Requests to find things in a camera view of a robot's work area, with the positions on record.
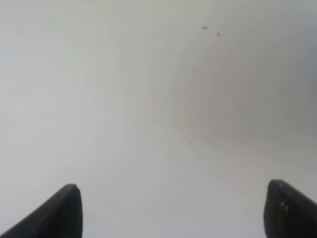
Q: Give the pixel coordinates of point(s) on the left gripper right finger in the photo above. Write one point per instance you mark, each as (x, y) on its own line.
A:
(288, 213)

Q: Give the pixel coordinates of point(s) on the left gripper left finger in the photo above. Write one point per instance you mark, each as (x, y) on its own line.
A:
(61, 216)

